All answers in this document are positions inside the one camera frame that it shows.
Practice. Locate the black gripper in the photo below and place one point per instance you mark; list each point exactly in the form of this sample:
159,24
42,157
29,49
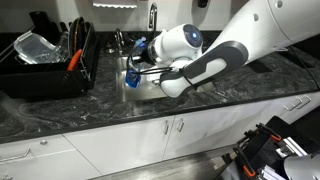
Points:
145,58

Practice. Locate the clear bottle blue dish soap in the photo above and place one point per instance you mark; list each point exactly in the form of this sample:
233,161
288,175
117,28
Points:
132,80

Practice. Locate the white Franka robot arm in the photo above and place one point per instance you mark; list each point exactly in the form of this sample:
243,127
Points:
250,33

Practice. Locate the stainless steel sink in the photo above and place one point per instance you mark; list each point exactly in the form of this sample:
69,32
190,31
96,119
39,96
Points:
133,95

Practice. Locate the chrome faucet lever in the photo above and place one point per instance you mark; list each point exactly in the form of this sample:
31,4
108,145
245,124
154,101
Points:
129,40

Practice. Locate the small chrome faucet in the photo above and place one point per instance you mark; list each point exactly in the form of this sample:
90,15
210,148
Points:
118,38

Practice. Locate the tall chrome faucet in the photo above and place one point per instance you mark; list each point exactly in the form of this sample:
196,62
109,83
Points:
153,16

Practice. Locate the steel paper towel dispenser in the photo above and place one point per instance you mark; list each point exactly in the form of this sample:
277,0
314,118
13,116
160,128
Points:
115,3

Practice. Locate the dark round plate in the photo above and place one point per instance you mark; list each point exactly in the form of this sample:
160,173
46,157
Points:
77,33

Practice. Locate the clear drinking glass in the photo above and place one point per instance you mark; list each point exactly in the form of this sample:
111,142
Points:
62,43

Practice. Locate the white lower cabinets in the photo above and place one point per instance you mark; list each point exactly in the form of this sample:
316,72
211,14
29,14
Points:
116,146

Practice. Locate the black dish rack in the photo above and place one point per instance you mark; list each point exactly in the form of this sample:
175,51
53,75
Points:
40,80

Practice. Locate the clear plastic container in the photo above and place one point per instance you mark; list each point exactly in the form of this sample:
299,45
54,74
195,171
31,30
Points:
36,50

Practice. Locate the round steel cabinet lock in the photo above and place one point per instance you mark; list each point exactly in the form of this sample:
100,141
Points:
43,142

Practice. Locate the white label strip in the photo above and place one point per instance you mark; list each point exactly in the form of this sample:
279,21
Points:
282,49

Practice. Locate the black cart with orange clamps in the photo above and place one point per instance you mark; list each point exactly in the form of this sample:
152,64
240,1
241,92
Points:
263,150

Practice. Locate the grey rounded cover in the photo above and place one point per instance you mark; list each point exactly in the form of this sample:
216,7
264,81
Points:
303,166

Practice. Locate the black wall soap dispenser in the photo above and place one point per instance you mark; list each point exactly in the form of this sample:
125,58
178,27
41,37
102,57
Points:
202,3

